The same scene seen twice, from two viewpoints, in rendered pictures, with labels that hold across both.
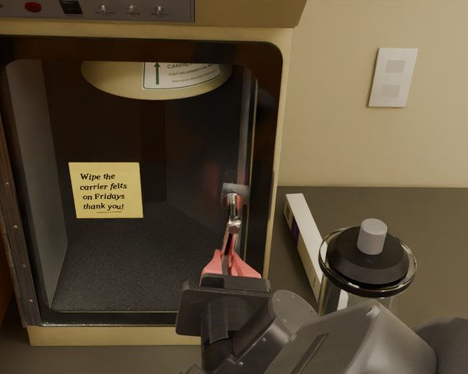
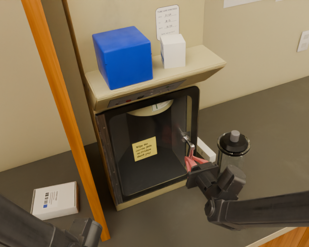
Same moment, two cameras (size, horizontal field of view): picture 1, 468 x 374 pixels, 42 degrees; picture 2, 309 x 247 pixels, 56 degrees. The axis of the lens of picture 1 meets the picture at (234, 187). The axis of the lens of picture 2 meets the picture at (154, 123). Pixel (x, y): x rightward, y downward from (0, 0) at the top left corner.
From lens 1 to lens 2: 0.37 m
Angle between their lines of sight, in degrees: 14
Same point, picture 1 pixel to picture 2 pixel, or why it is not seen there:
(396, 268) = (245, 144)
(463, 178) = (229, 96)
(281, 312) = (233, 172)
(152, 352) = (161, 197)
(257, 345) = (231, 184)
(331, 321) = not seen: outside the picture
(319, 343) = not seen: outside the picture
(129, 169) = (152, 139)
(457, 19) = (219, 42)
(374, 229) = (236, 134)
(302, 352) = not seen: outside the picture
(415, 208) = (219, 113)
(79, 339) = (134, 202)
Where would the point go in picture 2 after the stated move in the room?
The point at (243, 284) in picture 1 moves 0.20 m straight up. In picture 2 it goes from (205, 165) to (210, 113)
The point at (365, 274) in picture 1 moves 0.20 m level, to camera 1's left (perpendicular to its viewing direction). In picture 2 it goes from (238, 149) to (180, 166)
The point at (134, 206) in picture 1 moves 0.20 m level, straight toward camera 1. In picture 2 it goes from (154, 151) to (191, 195)
